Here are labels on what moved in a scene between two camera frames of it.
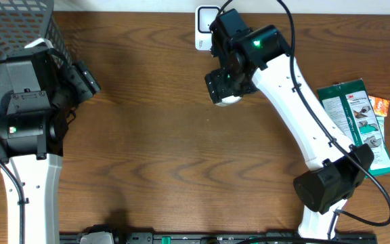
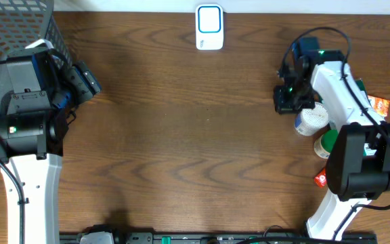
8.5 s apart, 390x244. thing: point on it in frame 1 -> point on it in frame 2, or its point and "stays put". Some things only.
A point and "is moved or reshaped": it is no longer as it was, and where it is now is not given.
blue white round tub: x=229 y=100 is moved or reshaped
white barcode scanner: x=204 y=16 stays put
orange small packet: x=380 y=106 stays put
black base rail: x=224 y=238 stays put
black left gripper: x=87 y=80 stays put
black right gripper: x=227 y=91 -> x=282 y=106
